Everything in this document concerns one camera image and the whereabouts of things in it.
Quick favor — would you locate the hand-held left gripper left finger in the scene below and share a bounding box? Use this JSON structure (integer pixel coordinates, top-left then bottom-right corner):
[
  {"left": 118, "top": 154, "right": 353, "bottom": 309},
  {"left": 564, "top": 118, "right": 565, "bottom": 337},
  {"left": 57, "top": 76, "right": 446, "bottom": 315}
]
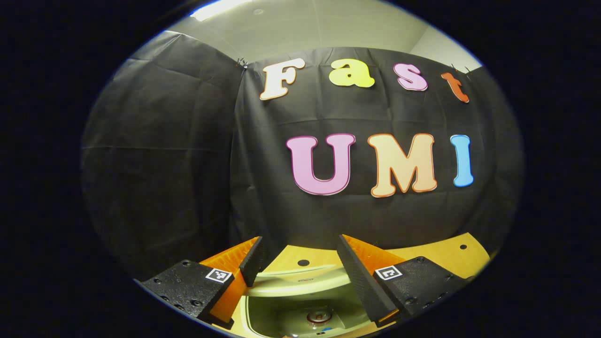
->
[{"left": 140, "top": 236, "right": 265, "bottom": 329}]

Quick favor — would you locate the ceiling light panel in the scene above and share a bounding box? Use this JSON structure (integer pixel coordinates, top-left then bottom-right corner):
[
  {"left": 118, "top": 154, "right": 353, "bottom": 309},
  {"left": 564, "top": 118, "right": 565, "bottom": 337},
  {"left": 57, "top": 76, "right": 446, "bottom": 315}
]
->
[{"left": 190, "top": 0, "right": 254, "bottom": 22}]

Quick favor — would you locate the black backdrop cloth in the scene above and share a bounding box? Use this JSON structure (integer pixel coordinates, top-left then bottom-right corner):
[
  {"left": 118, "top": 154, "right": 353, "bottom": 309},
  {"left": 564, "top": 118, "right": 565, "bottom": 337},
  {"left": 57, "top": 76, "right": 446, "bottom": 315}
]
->
[{"left": 81, "top": 31, "right": 524, "bottom": 280}]

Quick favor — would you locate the pale green desktop garbage bin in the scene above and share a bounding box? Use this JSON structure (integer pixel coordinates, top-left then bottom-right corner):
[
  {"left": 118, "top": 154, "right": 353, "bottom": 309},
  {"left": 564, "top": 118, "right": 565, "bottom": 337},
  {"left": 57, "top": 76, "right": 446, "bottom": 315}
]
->
[{"left": 239, "top": 264, "right": 376, "bottom": 338}]

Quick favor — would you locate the wooden desktop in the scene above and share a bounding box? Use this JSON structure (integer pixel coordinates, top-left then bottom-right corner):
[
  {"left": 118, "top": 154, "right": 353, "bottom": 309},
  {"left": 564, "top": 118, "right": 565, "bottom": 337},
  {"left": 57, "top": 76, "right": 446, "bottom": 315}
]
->
[{"left": 221, "top": 232, "right": 491, "bottom": 338}]

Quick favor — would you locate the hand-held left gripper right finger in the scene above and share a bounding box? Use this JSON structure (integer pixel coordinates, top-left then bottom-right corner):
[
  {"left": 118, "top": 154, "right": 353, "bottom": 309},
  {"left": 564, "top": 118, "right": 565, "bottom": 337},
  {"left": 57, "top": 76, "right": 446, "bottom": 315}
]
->
[{"left": 337, "top": 234, "right": 468, "bottom": 328}]

